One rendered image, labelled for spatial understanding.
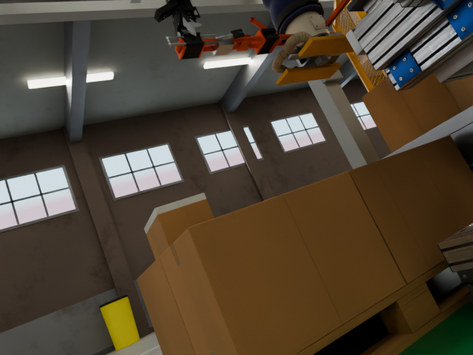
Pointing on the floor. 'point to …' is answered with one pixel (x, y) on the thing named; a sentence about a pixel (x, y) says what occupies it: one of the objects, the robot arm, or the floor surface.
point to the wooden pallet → (402, 315)
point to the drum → (120, 322)
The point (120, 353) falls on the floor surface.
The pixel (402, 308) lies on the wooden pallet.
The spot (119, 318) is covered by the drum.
